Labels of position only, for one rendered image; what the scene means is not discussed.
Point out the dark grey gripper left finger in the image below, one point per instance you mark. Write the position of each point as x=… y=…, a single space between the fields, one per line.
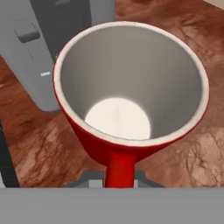
x=90 y=179

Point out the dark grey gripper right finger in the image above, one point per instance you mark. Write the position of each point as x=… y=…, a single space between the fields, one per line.
x=141 y=181

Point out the red mug with white inside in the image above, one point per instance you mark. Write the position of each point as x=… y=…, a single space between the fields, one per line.
x=87 y=137

